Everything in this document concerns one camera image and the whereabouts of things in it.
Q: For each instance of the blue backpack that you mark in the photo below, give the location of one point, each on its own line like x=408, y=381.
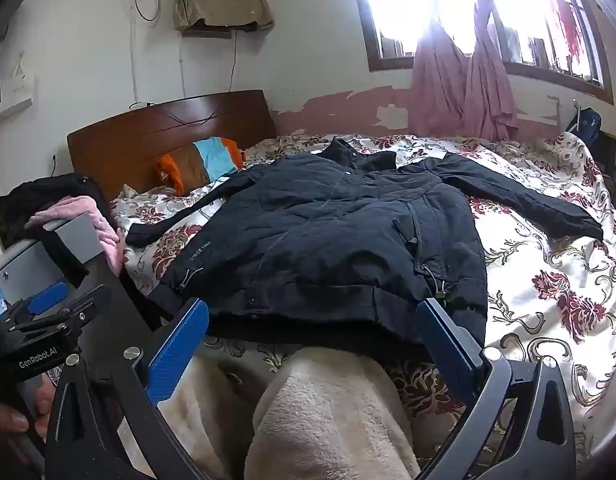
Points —
x=590, y=122

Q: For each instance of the red hanging cloth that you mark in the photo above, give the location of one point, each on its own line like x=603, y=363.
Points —
x=567, y=30

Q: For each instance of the cream fleece blanket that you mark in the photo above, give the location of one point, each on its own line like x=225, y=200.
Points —
x=328, y=410

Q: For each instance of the wooden headboard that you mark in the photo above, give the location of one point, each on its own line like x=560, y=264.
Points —
x=138, y=135

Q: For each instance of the white power strip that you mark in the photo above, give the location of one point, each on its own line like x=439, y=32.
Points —
x=138, y=105

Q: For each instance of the tan cloth covered wall unit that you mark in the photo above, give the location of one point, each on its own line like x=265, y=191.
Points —
x=218, y=5

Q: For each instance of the floral bedspread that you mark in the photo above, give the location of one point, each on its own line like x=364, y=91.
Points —
x=537, y=285

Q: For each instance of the pink curtain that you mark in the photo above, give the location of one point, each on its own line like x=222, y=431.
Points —
x=487, y=95
x=432, y=85

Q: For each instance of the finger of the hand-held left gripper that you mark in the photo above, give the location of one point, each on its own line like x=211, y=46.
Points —
x=85, y=300
x=48, y=297

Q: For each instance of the orange brown blue striped pillow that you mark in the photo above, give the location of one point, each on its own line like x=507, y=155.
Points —
x=208, y=160

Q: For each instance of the black clothing pile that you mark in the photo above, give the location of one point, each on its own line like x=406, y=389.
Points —
x=38, y=190

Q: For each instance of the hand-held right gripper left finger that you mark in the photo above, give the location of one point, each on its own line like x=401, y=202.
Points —
x=178, y=350

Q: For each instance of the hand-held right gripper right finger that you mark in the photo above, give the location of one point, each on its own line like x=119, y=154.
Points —
x=447, y=350

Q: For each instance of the pink fluffy cloth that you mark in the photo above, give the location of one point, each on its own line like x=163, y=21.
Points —
x=95, y=220

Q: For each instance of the black padded jacket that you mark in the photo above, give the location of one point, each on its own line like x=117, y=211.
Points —
x=313, y=240

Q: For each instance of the grey hard case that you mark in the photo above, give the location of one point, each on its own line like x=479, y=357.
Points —
x=73, y=240

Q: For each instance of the person's left hand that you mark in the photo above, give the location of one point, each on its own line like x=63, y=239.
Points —
x=8, y=417

